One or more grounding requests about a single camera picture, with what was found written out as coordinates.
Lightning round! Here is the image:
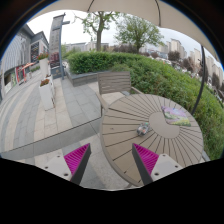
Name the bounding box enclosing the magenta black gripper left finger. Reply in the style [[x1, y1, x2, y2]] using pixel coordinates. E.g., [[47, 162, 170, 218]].
[[43, 143, 92, 186]]

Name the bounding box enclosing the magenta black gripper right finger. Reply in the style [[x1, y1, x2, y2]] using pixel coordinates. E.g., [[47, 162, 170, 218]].
[[131, 143, 184, 186]]

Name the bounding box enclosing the round slatted wooden table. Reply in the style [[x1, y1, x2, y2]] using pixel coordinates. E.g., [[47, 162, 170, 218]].
[[100, 94, 204, 186]]

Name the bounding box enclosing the near white planter box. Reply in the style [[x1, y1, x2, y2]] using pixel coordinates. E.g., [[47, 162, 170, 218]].
[[39, 78, 54, 110]]

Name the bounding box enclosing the white planter box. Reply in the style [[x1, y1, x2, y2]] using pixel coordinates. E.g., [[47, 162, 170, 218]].
[[39, 78, 54, 110], [38, 53, 49, 78]]

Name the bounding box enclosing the green hedge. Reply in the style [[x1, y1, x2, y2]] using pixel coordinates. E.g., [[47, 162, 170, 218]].
[[66, 52, 224, 160]]

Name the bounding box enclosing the wooden slatted chair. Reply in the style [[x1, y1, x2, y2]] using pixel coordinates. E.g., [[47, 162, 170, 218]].
[[96, 71, 141, 111]]

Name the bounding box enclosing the far white planter box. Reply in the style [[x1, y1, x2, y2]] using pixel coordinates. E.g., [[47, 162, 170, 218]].
[[38, 53, 49, 78]]

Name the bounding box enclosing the grey storefront building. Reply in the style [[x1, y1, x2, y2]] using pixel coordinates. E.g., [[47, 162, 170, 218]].
[[0, 24, 49, 101]]

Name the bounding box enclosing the dark curved umbrella pole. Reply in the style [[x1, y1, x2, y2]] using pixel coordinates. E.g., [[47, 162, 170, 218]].
[[191, 44, 207, 116]]

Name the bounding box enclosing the tall grey sign pylon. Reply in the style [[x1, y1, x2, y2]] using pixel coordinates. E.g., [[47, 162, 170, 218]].
[[49, 14, 69, 79]]

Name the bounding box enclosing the right tree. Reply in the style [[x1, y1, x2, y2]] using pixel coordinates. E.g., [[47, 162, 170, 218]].
[[114, 13, 163, 51]]

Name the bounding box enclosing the tree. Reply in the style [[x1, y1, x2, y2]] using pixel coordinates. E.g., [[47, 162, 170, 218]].
[[114, 13, 163, 51], [74, 11, 120, 51]]

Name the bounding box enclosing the left tree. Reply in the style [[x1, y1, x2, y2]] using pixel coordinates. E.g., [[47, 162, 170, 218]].
[[74, 11, 120, 51]]

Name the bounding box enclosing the beige patio umbrella canopy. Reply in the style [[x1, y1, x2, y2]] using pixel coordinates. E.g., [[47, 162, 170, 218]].
[[30, 0, 220, 61]]

